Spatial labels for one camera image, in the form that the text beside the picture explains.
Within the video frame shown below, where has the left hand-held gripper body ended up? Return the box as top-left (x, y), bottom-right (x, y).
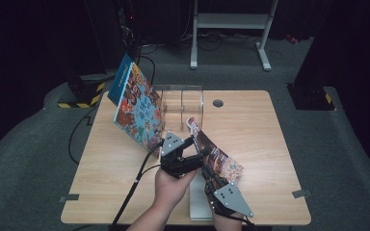
top-left (159, 130), bottom-right (204, 180)

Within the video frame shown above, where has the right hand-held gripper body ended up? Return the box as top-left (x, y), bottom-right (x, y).
top-left (204, 181), bottom-right (255, 219)

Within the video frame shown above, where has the purple and red magazine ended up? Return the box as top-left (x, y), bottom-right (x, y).
top-left (185, 115), bottom-right (245, 191)

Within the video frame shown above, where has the white book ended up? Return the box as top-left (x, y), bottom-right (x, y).
top-left (188, 171), bottom-right (215, 221)

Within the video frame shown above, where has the clear acrylic book rack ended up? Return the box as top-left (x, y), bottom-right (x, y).
top-left (155, 84), bottom-right (205, 133)

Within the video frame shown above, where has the light blue picture book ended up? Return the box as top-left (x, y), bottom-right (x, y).
top-left (113, 62), bottom-right (165, 159)

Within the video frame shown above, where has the dark blue picture book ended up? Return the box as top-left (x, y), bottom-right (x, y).
top-left (107, 52), bottom-right (134, 107)

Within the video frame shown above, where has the person's right hand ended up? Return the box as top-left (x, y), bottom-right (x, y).
top-left (212, 212), bottom-right (244, 231)

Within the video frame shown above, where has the person's left hand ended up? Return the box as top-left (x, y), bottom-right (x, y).
top-left (153, 167), bottom-right (198, 210)

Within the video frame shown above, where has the grey tape piece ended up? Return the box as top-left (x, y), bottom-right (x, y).
top-left (59, 193), bottom-right (80, 204)
top-left (291, 189), bottom-right (312, 199)

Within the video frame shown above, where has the black stand with striped base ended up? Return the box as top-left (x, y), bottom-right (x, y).
top-left (57, 74), bottom-right (106, 110)
top-left (287, 83), bottom-right (336, 112)

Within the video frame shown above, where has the dark equipment rack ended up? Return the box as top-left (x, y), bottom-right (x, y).
top-left (115, 0), bottom-right (143, 70)

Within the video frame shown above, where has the white metal stand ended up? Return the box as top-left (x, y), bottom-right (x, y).
top-left (190, 0), bottom-right (278, 72)

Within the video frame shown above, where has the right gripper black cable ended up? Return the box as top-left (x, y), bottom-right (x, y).
top-left (230, 215), bottom-right (256, 231)

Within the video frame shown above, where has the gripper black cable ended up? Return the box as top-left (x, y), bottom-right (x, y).
top-left (109, 141), bottom-right (165, 231)
top-left (230, 215), bottom-right (256, 231)

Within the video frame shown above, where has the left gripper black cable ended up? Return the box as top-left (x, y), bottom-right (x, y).
top-left (109, 141), bottom-right (165, 231)

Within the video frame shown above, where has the black floor cable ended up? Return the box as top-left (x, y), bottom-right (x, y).
top-left (67, 105), bottom-right (99, 166)
top-left (136, 44), bottom-right (158, 86)

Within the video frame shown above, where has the bundle of black cables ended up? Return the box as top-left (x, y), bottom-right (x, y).
top-left (198, 30), bottom-right (261, 52)

